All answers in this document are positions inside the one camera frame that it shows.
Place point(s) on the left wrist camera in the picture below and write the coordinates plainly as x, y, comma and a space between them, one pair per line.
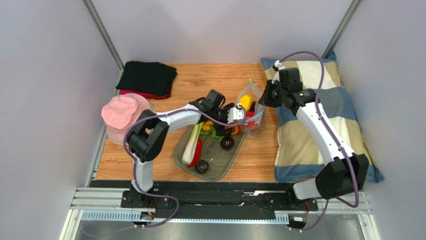
236, 113

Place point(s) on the ginger root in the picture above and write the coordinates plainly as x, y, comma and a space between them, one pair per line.
207, 126

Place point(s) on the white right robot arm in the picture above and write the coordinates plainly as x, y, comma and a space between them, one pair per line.
344, 171

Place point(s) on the black folded cloth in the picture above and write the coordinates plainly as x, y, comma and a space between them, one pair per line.
153, 78

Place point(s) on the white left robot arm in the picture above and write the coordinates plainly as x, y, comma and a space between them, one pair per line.
144, 140

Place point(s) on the aluminium frame base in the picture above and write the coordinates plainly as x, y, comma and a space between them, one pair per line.
95, 214

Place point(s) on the orange fruit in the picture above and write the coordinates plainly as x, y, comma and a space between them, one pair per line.
232, 131

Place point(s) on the red apple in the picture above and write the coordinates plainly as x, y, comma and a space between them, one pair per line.
250, 122

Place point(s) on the yellow lemon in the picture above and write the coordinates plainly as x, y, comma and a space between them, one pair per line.
246, 102

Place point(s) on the pink bucket hat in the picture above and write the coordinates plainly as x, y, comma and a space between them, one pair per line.
126, 99

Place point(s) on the dark mangosteen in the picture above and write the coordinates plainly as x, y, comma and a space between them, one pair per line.
202, 166

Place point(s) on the red chili pepper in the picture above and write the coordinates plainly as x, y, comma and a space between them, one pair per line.
197, 154

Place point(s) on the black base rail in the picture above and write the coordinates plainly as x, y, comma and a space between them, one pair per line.
191, 200

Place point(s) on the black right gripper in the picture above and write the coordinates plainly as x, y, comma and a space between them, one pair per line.
268, 94

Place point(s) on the blue beige plaid pillow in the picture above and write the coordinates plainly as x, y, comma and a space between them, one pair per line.
298, 157

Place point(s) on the celery stalk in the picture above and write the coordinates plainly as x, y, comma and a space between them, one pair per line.
190, 148

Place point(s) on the dark purple plum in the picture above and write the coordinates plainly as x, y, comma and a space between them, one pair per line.
227, 143

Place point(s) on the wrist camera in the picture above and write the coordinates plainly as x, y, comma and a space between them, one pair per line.
277, 67
236, 113

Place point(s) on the grey round plate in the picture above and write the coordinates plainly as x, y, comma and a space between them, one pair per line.
119, 117

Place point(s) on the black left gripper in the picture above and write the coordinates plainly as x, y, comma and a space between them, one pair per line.
220, 129

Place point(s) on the grey plastic tray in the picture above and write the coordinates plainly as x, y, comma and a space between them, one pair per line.
218, 159

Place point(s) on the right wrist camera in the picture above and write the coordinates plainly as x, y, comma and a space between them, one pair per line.
277, 67

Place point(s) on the clear zip top bag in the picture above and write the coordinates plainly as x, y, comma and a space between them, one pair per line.
259, 110

